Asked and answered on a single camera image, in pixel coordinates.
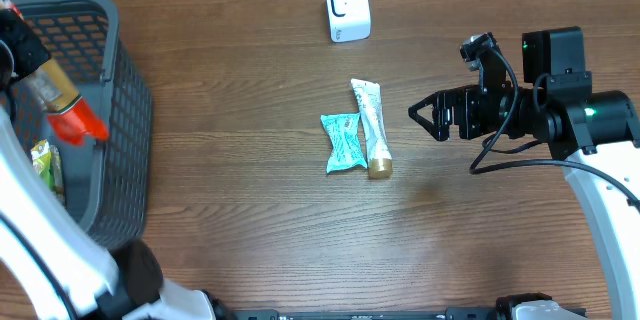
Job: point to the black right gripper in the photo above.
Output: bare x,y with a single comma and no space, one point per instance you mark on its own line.
445,114

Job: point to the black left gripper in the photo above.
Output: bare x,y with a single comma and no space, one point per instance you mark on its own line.
23,44

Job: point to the orange spaghetti packet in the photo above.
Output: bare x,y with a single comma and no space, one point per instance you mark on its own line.
68,114

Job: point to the white tube with gold cap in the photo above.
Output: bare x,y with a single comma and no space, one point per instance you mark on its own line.
368,98

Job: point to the mint green wipes packet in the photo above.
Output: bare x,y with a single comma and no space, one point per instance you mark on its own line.
343,132

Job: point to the green tea snack packet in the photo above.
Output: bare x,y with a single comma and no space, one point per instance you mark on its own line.
46,161

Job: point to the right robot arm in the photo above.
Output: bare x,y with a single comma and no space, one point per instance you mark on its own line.
551,116

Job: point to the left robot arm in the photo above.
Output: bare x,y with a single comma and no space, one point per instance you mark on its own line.
65,273

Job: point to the white barcode scanner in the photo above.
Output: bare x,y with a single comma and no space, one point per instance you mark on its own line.
349,20

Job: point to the grey plastic shopping basket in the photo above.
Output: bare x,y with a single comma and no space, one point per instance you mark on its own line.
106,183

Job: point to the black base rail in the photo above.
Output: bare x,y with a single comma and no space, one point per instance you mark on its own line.
451,313

